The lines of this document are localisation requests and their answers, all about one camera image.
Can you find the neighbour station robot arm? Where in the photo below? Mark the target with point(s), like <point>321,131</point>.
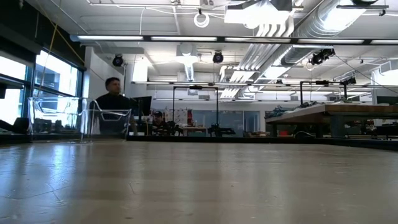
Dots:
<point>217,130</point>
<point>174,128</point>

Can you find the person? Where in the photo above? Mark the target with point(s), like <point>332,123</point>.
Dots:
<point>158,123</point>
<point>113,99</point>

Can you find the black screen on stand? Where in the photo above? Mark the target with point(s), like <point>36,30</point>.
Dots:
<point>143,105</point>

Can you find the black ceiling spotlight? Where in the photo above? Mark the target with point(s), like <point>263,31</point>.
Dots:
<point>320,57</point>
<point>349,81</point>
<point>218,58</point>
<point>117,61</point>

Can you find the pile of blue cloths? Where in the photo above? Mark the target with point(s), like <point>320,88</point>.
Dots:
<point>286,109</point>

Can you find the long ceiling strip light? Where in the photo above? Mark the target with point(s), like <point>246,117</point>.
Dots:
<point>109,37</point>

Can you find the clear plastic bin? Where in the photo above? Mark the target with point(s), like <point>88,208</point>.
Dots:
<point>81,118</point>

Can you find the large wooden workbench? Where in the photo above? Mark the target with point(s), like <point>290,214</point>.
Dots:
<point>342,109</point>

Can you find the black rectangular station frame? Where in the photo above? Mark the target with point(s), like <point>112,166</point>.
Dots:
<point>183,87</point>

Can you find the white branching air duct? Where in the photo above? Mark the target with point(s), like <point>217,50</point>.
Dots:
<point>187,62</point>

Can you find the black low station frame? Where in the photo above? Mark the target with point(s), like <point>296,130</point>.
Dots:
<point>321,82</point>

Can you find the silver round air duct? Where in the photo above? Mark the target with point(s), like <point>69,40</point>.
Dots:
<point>314,25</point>

